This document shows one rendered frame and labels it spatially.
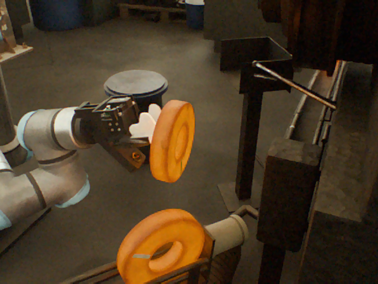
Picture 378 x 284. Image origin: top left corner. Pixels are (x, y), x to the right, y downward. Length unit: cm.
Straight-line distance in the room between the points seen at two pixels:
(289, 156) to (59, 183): 49
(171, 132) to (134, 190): 127
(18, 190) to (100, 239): 86
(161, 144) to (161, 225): 14
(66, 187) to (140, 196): 100
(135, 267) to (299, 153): 37
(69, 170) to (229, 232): 38
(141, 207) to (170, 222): 119
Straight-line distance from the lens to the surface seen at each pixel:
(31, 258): 171
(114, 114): 71
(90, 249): 167
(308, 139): 108
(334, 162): 63
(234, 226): 74
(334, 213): 54
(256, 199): 185
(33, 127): 87
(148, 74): 203
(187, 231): 66
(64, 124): 80
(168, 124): 65
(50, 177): 89
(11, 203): 88
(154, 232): 61
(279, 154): 75
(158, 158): 66
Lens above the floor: 122
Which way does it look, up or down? 33 degrees down
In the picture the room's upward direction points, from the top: straight up
